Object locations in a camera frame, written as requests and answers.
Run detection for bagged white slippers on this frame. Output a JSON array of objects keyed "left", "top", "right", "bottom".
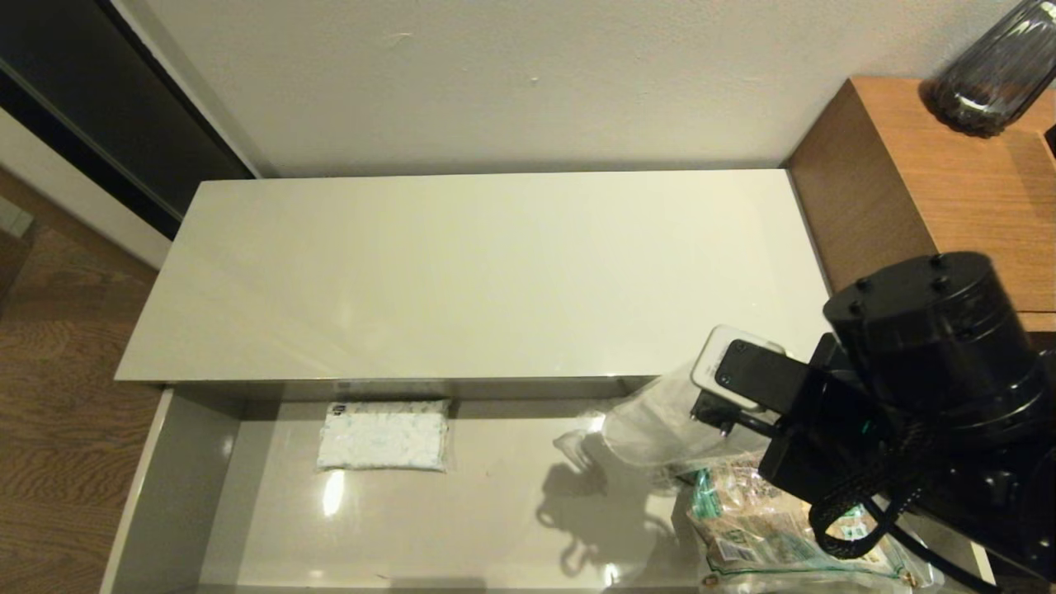
[{"left": 554, "top": 363, "right": 772, "bottom": 489}]

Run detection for white glossy drawer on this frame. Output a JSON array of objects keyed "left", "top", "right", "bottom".
[{"left": 99, "top": 384, "right": 999, "bottom": 594}]

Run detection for green brown snack bag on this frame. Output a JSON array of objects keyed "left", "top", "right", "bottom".
[{"left": 676, "top": 458, "right": 941, "bottom": 591}]

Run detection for brown wooden desk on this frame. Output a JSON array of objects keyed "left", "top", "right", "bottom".
[{"left": 782, "top": 77, "right": 1056, "bottom": 331}]

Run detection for white glossy cabinet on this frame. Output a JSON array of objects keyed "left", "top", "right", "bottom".
[{"left": 115, "top": 169, "right": 834, "bottom": 401}]

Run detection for dark ribbed glass vase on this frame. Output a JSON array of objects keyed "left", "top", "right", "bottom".
[{"left": 924, "top": 0, "right": 1056, "bottom": 139}]

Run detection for white patterned tissue packet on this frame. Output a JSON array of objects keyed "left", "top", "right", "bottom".
[{"left": 318, "top": 400, "right": 453, "bottom": 471}]

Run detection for dark sliding door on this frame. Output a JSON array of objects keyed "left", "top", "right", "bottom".
[{"left": 0, "top": 0, "right": 257, "bottom": 242}]

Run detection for grey brown furniture piece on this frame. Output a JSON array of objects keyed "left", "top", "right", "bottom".
[{"left": 0, "top": 206, "right": 38, "bottom": 302}]

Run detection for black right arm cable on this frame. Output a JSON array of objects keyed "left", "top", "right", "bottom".
[{"left": 807, "top": 429, "right": 1003, "bottom": 594}]

